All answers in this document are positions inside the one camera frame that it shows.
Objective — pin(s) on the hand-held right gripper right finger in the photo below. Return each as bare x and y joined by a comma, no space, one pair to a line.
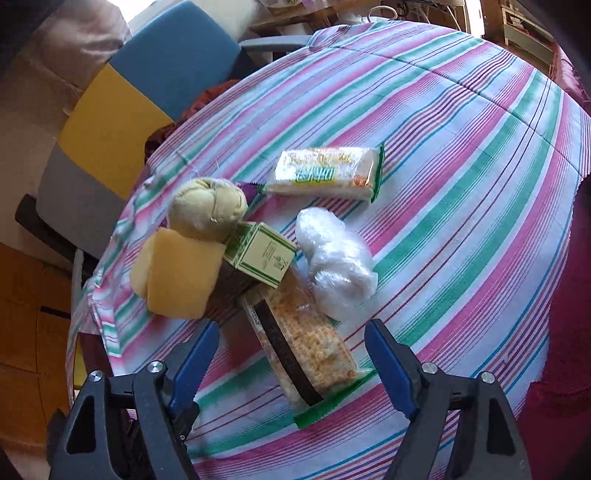
388,364

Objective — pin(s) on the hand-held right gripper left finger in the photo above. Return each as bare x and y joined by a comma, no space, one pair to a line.
194,364

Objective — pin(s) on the yellow sponge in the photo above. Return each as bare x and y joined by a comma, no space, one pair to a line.
180,272

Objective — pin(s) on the beige round bun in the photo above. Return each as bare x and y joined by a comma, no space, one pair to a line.
203,207

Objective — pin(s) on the purple snack packet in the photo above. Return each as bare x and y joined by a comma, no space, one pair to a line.
253,188

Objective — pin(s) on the clear biscuit packet brown band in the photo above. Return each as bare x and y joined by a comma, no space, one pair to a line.
314,341

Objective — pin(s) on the clear crumpled plastic bag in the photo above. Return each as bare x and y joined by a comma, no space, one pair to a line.
332,258

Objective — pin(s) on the green white small carton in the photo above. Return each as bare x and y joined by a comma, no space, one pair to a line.
263,251

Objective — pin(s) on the striped pink green tablecloth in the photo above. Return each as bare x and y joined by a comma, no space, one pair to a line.
438,184

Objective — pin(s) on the red blanket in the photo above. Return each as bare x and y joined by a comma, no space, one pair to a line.
568,415

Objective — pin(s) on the white green rice cracker packet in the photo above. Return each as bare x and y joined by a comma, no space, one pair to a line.
323,175

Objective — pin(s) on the dark red cloth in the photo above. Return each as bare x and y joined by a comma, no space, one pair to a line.
207,99

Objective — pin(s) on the blue yellow grey chair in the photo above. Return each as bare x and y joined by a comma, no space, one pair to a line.
175,50

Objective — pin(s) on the beige cushion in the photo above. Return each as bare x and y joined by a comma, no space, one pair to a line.
55,60

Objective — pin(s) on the wooden side table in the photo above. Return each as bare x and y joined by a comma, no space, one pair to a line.
295,18

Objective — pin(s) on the white storage rack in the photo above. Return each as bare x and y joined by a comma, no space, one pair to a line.
526,32

